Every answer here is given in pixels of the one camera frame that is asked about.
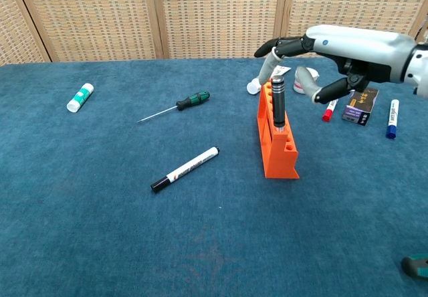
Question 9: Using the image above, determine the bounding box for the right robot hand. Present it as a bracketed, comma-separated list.
[253, 25, 417, 106]

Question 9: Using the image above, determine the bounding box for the black purple small box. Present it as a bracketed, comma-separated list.
[341, 88, 380, 126]

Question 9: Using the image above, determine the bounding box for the white green glue stick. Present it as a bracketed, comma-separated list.
[66, 82, 94, 113]

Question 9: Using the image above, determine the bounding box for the red capped whiteboard marker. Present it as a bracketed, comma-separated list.
[322, 98, 339, 122]

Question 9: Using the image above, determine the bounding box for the white round jar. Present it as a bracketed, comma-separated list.
[293, 68, 320, 94]

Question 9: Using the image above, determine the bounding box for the orange tool holder block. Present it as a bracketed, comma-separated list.
[256, 80, 300, 180]

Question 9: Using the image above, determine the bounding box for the blue felt table mat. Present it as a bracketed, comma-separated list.
[0, 54, 428, 297]

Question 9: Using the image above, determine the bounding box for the green black handled screwdriver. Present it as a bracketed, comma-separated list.
[136, 90, 211, 124]

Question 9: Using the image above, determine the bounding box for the black metal precision screwdriver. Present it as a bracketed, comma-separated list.
[270, 75, 286, 132]

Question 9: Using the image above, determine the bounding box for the teal handled screwdriver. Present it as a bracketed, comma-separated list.
[401, 254, 428, 280]

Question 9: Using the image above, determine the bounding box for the white cream tube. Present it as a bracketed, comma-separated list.
[246, 65, 291, 96]

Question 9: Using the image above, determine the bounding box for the blue capped whiteboard marker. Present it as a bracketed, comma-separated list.
[385, 99, 401, 140]

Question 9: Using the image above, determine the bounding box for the woven wooden folding screen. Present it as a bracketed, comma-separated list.
[0, 0, 428, 66]

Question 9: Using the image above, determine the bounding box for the black capped whiteboard marker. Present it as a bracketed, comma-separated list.
[150, 146, 221, 193]

